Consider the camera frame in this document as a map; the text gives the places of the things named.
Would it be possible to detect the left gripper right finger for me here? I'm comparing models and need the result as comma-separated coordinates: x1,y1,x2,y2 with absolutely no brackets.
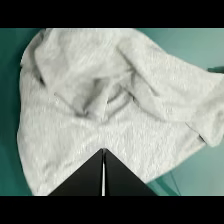
103,148,158,197

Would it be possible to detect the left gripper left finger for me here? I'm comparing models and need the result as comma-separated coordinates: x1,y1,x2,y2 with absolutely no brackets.
48,148,104,197

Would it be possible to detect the light grey T-shirt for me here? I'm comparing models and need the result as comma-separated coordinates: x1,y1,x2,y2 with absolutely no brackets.
16,28,224,197

